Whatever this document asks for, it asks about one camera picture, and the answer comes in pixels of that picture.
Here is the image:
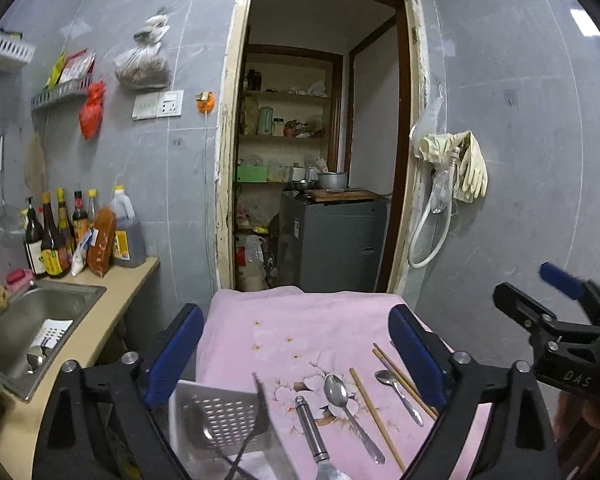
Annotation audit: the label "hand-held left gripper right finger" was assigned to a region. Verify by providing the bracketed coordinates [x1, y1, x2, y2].
[388, 304, 564, 480]

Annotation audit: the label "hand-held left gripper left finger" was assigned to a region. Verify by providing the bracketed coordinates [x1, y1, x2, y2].
[30, 303, 206, 480]

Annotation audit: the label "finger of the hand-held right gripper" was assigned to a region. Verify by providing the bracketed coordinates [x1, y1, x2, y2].
[538, 262, 600, 328]
[493, 282, 558, 333]

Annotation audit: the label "wooden chopstick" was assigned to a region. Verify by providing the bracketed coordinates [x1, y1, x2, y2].
[372, 349, 435, 422]
[349, 367, 407, 473]
[374, 342, 439, 418]

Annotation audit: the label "small steel spoon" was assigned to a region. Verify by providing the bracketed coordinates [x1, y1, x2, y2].
[374, 369, 425, 428]

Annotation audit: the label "white perforated utensil basket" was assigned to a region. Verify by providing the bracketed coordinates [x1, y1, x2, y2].
[169, 379, 301, 480]

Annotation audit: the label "large steel spoon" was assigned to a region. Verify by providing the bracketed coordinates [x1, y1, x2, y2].
[323, 373, 386, 465]

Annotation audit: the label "person's right hand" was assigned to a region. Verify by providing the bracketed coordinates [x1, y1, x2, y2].
[556, 394, 600, 463]

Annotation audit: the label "beige kitchen counter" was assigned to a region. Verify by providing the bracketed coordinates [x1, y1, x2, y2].
[0, 256, 161, 480]

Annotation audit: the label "dark metal fork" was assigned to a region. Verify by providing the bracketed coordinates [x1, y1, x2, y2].
[226, 372, 272, 478]

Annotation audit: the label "pink floral cloth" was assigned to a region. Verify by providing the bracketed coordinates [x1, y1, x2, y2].
[195, 286, 496, 480]

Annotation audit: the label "brown oil jug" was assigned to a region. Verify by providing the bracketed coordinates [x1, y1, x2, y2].
[110, 186, 147, 268]

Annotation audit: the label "white slotted sink basket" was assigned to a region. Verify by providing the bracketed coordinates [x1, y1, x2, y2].
[27, 319, 74, 357]

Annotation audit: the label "orange seasoning packet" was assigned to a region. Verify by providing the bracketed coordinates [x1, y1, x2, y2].
[87, 208, 117, 278]

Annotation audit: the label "white seasoning packet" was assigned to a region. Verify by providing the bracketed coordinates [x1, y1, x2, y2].
[70, 227, 99, 277]

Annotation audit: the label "beige rubber gloves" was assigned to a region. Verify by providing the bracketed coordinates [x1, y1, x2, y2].
[418, 130, 489, 205]

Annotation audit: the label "steel sink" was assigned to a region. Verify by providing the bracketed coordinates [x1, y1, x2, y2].
[0, 280, 108, 402]

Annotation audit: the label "dark red label sauce bottle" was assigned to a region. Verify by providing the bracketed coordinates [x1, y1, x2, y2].
[71, 190, 90, 247]

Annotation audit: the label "dark slim sauce bottle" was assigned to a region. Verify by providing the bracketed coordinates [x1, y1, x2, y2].
[56, 188, 77, 257]

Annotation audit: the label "pink sponge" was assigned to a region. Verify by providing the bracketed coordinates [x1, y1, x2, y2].
[5, 268, 35, 291]

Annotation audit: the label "wooden cutting board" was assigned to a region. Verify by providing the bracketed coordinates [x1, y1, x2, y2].
[309, 187, 382, 204]

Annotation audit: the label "dark pump sauce bottle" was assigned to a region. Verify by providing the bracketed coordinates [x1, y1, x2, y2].
[24, 196, 49, 279]

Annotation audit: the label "metal pot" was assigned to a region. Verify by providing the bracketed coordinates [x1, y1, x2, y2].
[317, 171, 350, 192]

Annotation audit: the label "green box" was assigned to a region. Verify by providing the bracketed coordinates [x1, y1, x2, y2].
[237, 166, 269, 184]

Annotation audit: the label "steel mesh strainer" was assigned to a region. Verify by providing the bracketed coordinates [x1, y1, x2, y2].
[0, 132, 27, 249]

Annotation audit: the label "beige hanging loofah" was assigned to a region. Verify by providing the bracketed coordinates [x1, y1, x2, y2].
[24, 132, 47, 192]

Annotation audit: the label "red plastic bag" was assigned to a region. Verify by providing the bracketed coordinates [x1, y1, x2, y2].
[79, 81, 106, 140]

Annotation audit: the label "wooden shelf unit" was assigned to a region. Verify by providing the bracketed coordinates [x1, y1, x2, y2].
[234, 44, 344, 241]

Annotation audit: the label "clear bag of dried goods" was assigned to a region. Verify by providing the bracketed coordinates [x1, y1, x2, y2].
[113, 10, 172, 89]

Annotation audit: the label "red snack packet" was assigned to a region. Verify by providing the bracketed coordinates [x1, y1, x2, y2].
[60, 50, 96, 84]

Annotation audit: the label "yellow snack packet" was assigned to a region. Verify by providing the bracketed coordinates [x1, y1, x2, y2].
[45, 50, 69, 89]

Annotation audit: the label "white hose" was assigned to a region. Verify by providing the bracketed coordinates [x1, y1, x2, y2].
[408, 199, 454, 269]

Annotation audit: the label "steel handled spatula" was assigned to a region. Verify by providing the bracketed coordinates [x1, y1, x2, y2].
[294, 395, 352, 480]

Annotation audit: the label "wooden door frame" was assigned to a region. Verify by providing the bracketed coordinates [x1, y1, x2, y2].
[214, 0, 432, 297]

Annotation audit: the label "white wall switch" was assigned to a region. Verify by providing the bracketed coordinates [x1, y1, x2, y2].
[132, 92, 160, 121]

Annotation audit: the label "white wall socket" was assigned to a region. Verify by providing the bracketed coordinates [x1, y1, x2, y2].
[159, 90, 185, 117]

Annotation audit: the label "metal wall rack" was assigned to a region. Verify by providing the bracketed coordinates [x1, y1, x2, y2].
[31, 75, 94, 111]

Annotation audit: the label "white plastic wall basket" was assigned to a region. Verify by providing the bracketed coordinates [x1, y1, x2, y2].
[0, 30, 36, 69]

